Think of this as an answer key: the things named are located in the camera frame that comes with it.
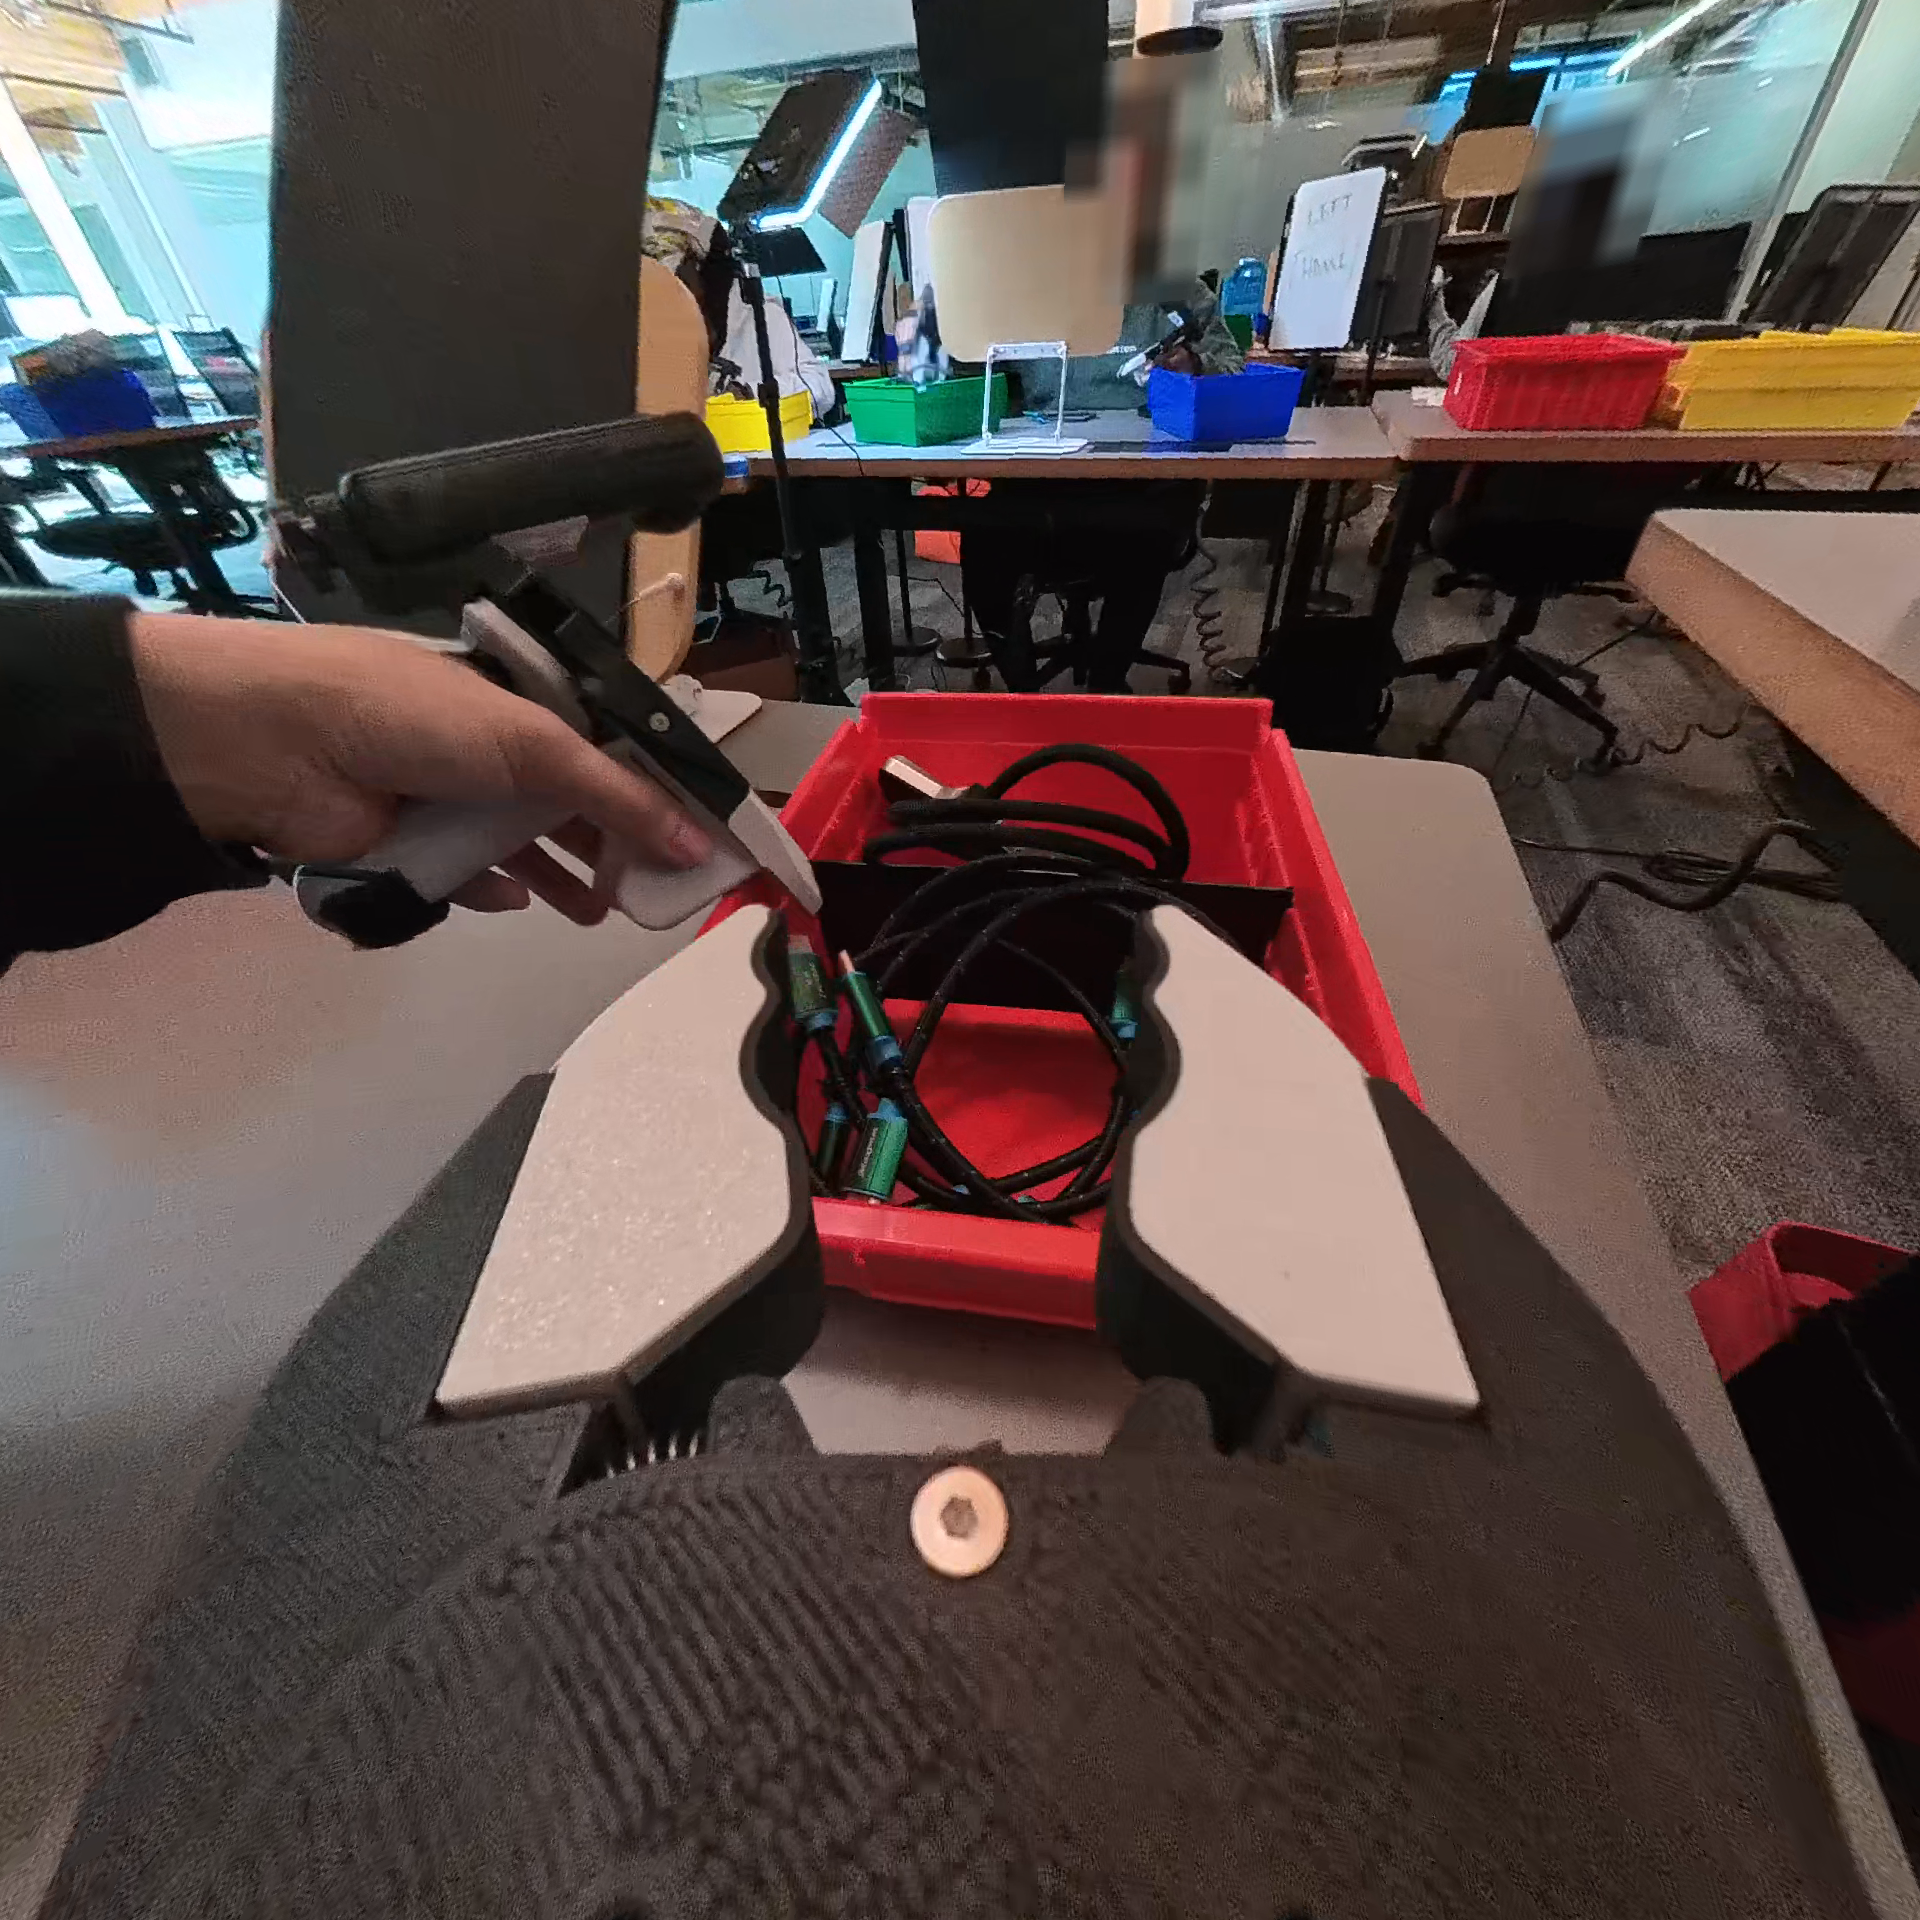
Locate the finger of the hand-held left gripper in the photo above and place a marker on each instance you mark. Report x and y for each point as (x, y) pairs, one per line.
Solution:
(776, 859)

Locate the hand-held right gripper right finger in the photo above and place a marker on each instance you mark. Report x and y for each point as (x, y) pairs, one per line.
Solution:
(1291, 1215)

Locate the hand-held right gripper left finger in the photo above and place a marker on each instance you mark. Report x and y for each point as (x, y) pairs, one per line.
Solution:
(630, 1200)

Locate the red bin with black divider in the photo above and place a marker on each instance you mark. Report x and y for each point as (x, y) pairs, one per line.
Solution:
(960, 1275)

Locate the grey desk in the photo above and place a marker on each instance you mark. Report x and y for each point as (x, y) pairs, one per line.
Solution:
(224, 1080)

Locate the wood edged desk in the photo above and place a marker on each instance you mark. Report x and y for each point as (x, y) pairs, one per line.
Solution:
(1274, 450)
(1501, 445)

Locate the person's left hand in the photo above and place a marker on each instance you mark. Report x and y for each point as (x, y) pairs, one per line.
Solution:
(345, 734)

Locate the white board stand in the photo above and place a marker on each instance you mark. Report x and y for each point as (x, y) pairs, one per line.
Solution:
(720, 713)

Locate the black office chair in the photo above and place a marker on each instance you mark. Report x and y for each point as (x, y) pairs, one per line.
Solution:
(181, 525)
(1515, 601)

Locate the yellow plastic bin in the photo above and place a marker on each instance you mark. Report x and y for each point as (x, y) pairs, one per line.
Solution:
(1801, 386)
(751, 422)

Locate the blue plastic bin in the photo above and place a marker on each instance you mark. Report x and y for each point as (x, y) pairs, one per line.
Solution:
(90, 404)
(1222, 404)

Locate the green plastic bin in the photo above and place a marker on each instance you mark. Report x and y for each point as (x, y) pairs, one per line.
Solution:
(915, 412)

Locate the empty red bin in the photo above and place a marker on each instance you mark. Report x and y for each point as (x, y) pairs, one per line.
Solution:
(1770, 1275)

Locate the light panel on tripod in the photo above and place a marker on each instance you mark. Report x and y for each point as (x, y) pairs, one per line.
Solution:
(810, 150)

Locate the black hanging panel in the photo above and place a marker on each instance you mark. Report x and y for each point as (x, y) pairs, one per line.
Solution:
(1005, 91)

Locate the white sign board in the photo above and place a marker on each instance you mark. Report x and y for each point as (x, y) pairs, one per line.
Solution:
(1329, 254)

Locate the beige table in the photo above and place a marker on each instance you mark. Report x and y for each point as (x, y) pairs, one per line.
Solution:
(1801, 571)

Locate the red plastic basket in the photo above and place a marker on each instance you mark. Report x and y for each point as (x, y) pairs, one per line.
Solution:
(1560, 386)

